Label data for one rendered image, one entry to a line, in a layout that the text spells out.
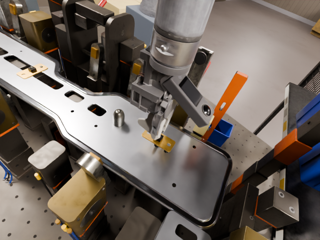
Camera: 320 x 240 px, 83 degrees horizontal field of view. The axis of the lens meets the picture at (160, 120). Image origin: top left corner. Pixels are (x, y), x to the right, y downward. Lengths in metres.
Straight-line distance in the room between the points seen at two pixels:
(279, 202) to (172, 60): 0.34
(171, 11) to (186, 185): 0.35
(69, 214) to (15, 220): 0.42
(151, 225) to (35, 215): 0.44
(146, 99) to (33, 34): 0.59
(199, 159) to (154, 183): 0.14
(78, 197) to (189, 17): 0.34
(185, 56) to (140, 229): 0.34
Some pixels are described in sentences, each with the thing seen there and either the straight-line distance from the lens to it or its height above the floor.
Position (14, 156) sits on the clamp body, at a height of 0.81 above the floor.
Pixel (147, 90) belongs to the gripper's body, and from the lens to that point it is 0.34.
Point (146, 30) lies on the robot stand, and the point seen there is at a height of 1.05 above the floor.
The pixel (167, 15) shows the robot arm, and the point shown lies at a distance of 0.27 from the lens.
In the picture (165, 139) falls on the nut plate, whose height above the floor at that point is 1.03.
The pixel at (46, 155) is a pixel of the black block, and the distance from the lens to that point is 0.50.
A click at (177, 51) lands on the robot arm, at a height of 1.28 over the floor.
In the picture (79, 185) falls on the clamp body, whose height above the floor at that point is 1.04.
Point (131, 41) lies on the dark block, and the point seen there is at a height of 1.12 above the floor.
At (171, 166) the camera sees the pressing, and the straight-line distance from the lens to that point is 0.46.
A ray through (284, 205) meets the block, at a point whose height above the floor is 1.08.
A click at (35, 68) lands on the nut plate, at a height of 1.01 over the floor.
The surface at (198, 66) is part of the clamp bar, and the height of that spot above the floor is 1.17.
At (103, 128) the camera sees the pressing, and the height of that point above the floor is 1.00.
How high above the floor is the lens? 1.40
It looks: 47 degrees down
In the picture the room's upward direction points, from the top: 16 degrees clockwise
